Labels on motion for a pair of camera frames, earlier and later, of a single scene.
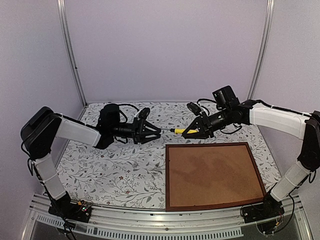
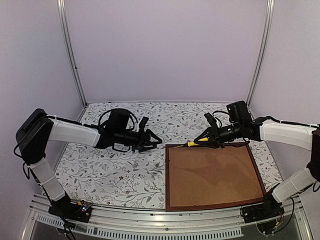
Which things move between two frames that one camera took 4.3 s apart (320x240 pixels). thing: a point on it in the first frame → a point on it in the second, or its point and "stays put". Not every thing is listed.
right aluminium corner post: [266, 38] stays put
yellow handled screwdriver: [181, 130] → [190, 143]
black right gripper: [202, 123] → [214, 134]
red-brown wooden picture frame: [199, 175] stays put
